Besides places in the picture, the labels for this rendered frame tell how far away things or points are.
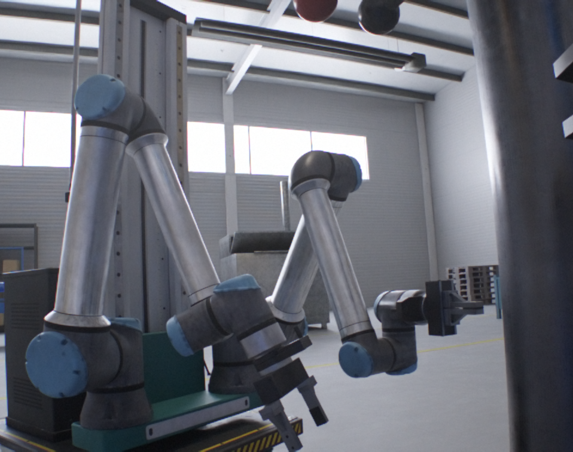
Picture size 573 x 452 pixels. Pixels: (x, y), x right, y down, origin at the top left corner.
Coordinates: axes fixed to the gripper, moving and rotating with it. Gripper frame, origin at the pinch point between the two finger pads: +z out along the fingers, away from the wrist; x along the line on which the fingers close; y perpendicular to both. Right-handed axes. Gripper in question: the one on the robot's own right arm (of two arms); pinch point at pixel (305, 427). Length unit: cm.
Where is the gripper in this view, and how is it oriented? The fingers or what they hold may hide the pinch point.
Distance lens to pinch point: 105.9
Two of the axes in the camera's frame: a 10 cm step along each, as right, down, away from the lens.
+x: -4.4, 0.4, -9.0
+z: 4.5, 8.7, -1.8
